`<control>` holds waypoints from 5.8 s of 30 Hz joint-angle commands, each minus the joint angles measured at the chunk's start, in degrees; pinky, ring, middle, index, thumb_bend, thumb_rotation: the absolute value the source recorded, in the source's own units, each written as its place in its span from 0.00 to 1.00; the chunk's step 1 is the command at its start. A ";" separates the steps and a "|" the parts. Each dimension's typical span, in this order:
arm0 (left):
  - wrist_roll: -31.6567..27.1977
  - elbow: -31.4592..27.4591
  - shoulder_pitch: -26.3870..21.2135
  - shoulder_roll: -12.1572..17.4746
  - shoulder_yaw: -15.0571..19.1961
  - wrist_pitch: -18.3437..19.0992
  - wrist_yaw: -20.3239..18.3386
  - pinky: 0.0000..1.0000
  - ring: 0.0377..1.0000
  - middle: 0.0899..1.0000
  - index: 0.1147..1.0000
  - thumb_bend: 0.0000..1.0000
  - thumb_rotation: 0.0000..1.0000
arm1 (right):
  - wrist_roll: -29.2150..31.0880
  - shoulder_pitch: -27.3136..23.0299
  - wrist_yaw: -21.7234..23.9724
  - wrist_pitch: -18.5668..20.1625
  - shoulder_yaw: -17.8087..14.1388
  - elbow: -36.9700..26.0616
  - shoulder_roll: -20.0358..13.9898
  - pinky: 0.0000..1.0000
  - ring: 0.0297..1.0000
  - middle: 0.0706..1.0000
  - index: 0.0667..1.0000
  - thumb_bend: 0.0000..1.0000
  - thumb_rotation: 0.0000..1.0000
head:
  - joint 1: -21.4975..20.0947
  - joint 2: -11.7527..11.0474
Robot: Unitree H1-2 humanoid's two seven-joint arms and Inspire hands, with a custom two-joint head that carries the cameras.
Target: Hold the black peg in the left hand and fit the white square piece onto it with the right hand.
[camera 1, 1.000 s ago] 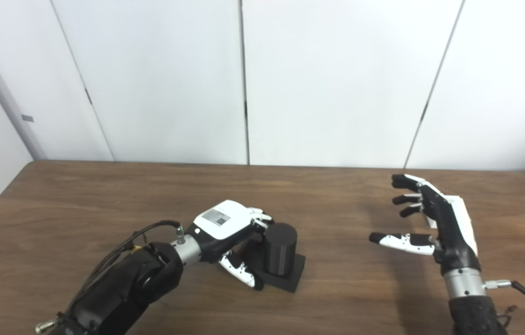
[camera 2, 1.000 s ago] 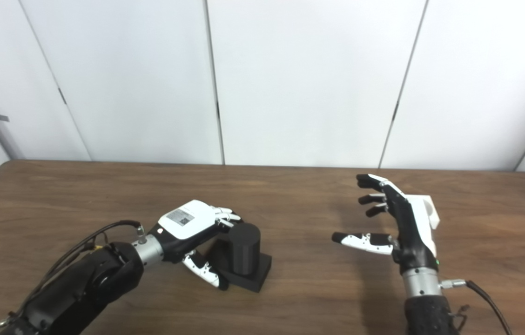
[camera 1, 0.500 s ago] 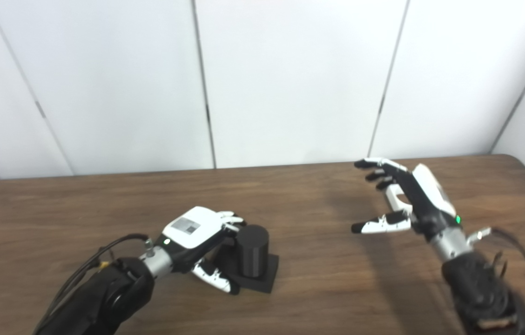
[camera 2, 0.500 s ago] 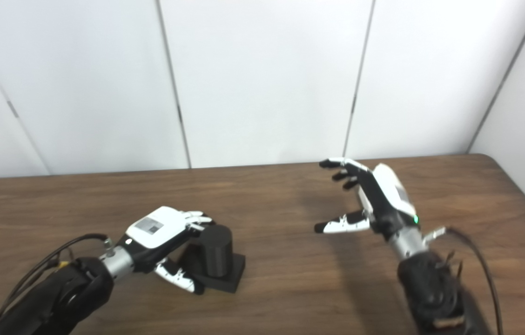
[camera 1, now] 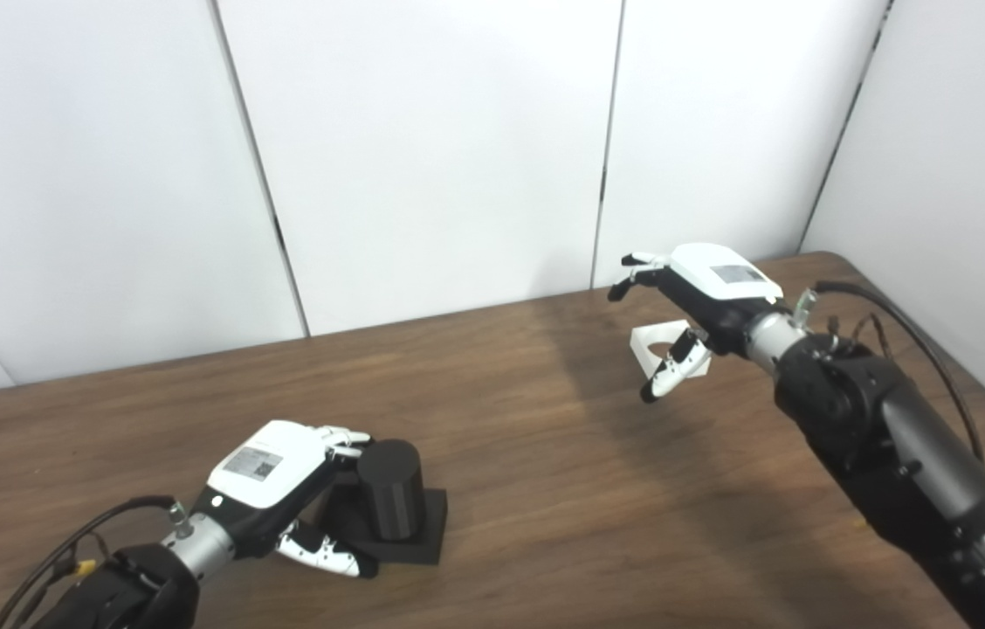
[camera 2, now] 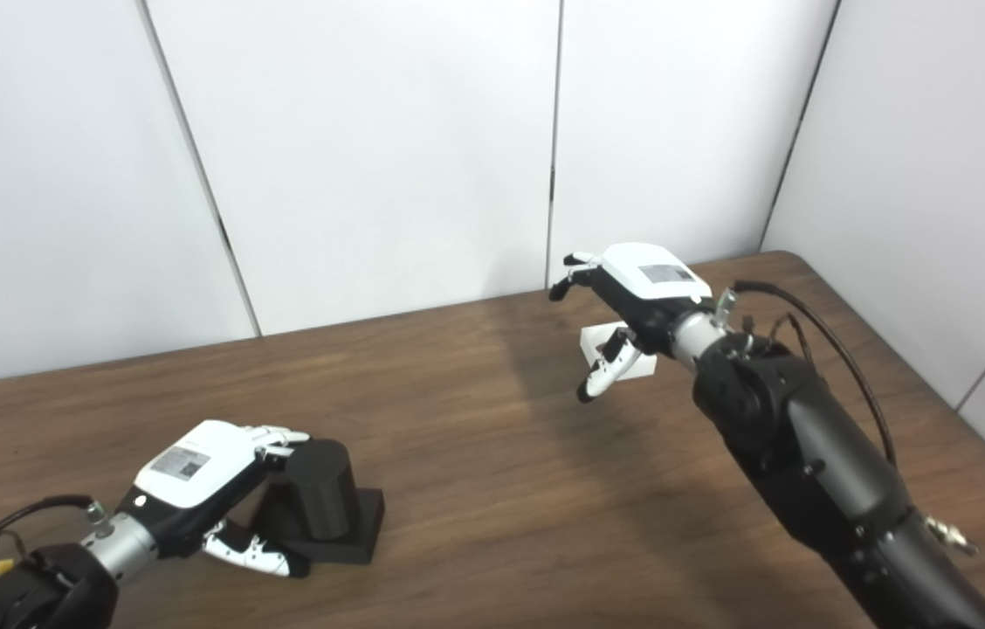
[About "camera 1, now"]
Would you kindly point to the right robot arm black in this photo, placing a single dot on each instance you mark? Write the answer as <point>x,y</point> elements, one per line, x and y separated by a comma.
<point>894,445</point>

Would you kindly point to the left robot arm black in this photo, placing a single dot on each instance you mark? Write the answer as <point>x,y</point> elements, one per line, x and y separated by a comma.
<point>126,590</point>

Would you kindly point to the black peg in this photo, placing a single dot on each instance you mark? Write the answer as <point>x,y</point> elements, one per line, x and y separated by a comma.
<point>392,489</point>

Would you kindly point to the white square piece with hole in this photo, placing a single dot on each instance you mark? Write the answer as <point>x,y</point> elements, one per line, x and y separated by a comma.
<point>643,336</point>

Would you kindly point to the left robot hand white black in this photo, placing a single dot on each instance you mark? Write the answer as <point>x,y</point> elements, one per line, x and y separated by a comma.
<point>261,476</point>

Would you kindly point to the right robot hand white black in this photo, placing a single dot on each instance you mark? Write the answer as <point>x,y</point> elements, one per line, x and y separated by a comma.
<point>711,284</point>

